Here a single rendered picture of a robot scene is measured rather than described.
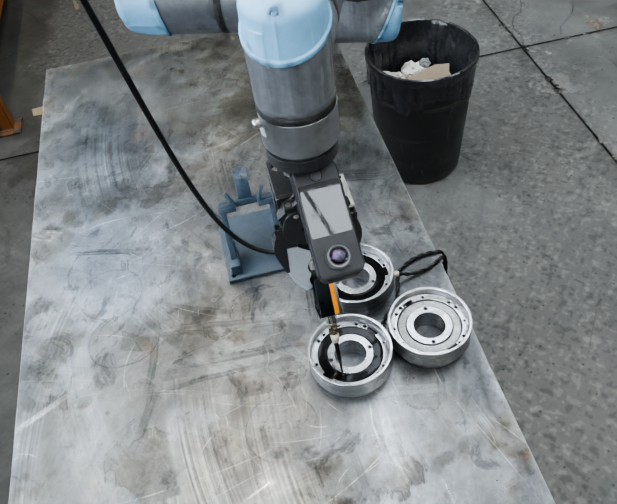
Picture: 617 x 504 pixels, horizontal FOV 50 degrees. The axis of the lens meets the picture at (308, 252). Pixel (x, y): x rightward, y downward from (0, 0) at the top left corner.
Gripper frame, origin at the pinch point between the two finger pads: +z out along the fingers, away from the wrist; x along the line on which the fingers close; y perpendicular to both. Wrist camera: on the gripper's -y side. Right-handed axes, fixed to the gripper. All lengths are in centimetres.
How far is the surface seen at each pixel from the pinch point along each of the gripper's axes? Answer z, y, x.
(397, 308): 10.2, 1.2, -9.4
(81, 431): 13.1, -3.3, 33.1
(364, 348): 10.6, -3.2, -3.6
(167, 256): 13.2, 22.7, 20.0
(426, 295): 10.2, 2.1, -13.6
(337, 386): 9.5, -8.1, 1.1
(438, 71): 58, 115, -59
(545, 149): 93, 108, -96
